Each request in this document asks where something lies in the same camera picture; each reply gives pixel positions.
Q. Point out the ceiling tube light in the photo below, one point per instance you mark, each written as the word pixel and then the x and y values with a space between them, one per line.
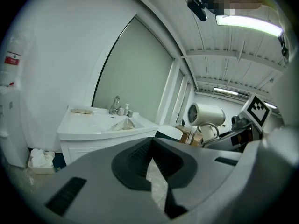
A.
pixel 230 90
pixel 250 23

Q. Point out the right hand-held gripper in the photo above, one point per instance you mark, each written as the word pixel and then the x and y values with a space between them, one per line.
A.
pixel 257 111

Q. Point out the chrome faucet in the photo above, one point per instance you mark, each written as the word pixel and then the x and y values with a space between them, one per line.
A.
pixel 114 106

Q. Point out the white pump bottle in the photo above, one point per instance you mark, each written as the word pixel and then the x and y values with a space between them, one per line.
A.
pixel 126 109

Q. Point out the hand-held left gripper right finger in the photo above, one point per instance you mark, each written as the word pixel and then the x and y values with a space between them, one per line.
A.
pixel 205 171

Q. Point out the cardboard box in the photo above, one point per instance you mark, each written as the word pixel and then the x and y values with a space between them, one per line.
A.
pixel 184 130
pixel 196 139

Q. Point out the grey cup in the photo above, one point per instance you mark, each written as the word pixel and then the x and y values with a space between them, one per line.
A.
pixel 130 113

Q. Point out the person's beige shirt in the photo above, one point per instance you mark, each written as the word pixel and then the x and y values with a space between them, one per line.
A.
pixel 289 78

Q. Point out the black head camera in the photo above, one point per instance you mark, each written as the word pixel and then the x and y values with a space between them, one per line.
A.
pixel 197 8

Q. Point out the pink cup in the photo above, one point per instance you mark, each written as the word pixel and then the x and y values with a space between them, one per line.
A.
pixel 120 111

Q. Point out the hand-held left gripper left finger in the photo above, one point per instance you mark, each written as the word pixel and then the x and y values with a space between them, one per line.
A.
pixel 93 183

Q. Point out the white sink vanity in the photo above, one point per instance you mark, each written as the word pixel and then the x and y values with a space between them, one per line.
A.
pixel 88 127

